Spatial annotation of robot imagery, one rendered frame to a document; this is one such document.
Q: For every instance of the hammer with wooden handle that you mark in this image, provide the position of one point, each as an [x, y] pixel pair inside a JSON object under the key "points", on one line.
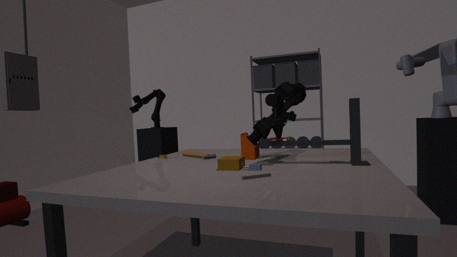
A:
{"points": [[200, 155]]}

